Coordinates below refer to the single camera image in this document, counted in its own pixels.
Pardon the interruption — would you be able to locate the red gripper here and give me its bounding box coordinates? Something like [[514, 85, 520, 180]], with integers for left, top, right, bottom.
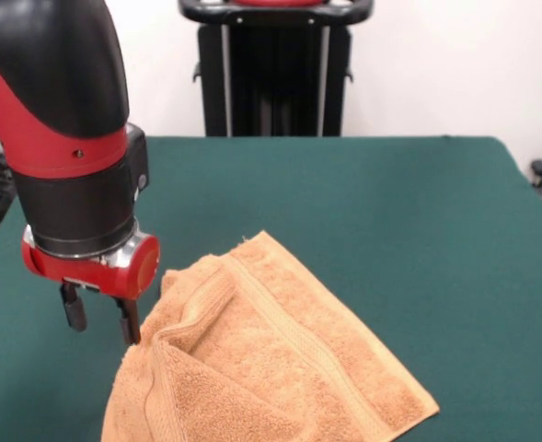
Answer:
[[20, 233, 162, 346]]

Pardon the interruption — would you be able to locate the orange terry towel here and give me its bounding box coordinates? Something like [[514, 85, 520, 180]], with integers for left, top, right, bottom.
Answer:
[[100, 229, 441, 442]]

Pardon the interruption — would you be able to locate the dark green table cloth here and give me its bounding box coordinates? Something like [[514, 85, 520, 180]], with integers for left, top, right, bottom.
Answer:
[[0, 134, 542, 442]]

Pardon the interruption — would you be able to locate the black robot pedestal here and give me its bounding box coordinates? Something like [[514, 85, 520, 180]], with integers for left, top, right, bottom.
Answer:
[[177, 0, 374, 138]]

